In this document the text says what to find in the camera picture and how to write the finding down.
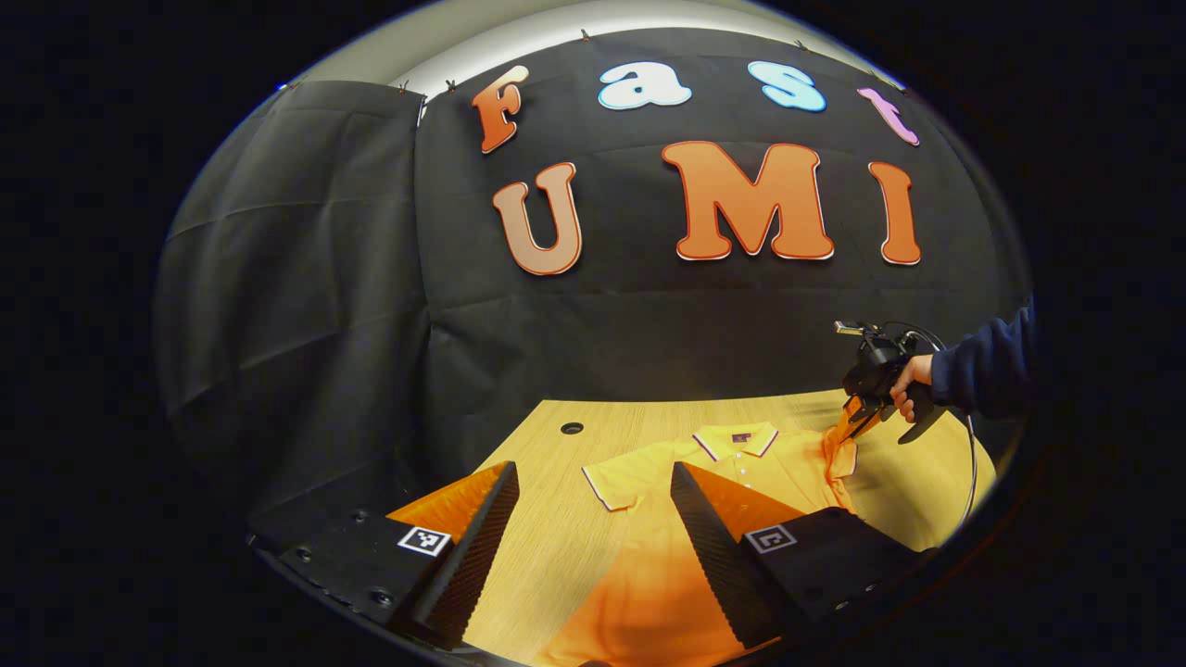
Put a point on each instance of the orange T-shirt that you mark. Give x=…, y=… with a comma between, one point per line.
x=649, y=593

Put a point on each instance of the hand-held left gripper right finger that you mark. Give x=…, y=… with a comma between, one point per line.
x=713, y=556

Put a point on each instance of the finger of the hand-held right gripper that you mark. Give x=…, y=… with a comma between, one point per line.
x=854, y=421

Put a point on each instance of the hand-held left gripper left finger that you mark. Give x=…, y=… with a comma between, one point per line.
x=463, y=565

